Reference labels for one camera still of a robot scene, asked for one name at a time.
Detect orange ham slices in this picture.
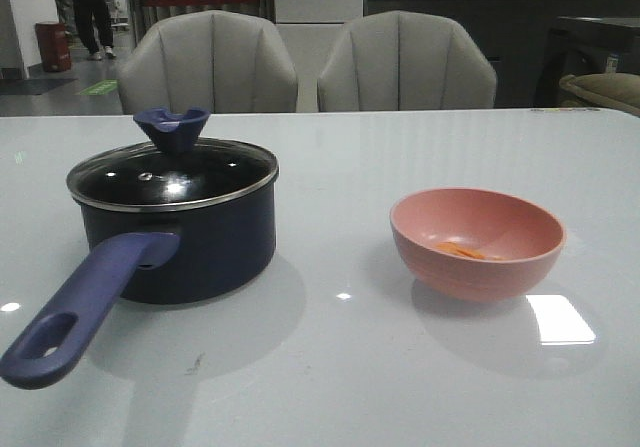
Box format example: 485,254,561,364
435,241,505,261

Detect dark blue saucepan purple handle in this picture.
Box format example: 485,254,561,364
1,178,277,389

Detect glass lid blue knob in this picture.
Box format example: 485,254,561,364
66,107,279,213

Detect pink bowl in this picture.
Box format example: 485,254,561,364
390,187,566,302

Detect right grey upholstered chair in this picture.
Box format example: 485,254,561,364
317,11,497,112

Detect grey upholstered chair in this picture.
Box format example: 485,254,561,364
317,11,497,112
117,10,298,114

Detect left grey upholstered chair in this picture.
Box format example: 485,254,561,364
117,10,298,114

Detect white refrigerator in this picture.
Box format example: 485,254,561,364
274,0,363,112

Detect red barrier belt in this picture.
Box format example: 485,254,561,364
139,0,262,8

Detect dark grey kitchen counter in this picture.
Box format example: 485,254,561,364
364,0,639,108

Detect person in grey shirt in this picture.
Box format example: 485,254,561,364
72,0,116,61

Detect red trash bin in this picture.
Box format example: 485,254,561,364
35,21,72,72

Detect olive cushion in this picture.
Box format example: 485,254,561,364
558,73,639,116

